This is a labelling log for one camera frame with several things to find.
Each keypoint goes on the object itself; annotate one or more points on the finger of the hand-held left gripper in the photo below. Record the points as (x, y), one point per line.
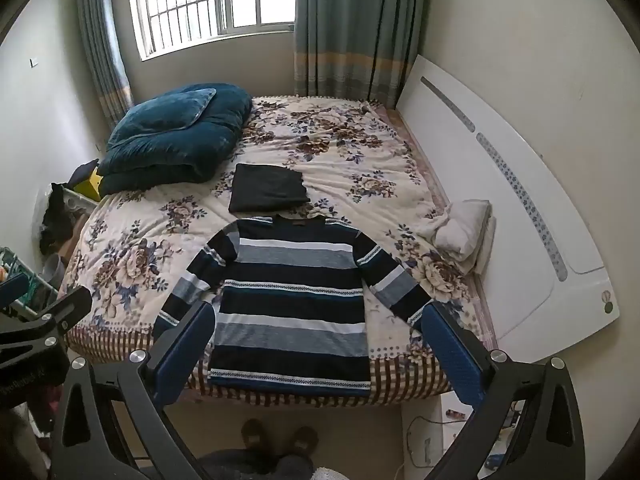
(67, 307)
(12, 287)

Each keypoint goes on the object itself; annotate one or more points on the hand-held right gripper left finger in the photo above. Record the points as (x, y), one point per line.
(186, 350)

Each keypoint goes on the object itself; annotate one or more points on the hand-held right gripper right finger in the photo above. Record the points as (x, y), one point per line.
(450, 355)

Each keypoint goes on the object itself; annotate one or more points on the blue white striped sweater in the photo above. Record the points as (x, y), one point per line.
(295, 305)

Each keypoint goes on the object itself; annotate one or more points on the green storage basket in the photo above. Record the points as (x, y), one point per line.
(25, 272)

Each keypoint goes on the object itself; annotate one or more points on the black bag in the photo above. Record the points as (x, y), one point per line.
(57, 215)

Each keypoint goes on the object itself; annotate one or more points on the white nightstand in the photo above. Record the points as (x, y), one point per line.
(425, 440)

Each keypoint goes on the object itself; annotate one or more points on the person's brown shoe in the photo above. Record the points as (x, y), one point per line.
(255, 435)

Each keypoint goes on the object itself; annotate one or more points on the white pillow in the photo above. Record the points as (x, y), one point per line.
(462, 235)

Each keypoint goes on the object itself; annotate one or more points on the black folded garment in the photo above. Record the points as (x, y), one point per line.
(267, 187)

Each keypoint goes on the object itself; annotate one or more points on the blue velvet quilt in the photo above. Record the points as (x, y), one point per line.
(175, 145)

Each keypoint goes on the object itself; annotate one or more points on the blue velvet pillow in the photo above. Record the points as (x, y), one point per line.
(165, 112)

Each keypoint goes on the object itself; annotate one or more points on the floral bed blanket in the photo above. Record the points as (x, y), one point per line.
(350, 160)

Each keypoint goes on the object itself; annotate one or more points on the grey-blue curtain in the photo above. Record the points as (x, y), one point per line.
(355, 25)
(102, 40)

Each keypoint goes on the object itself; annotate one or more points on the window with metal bars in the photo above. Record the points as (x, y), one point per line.
(210, 0)

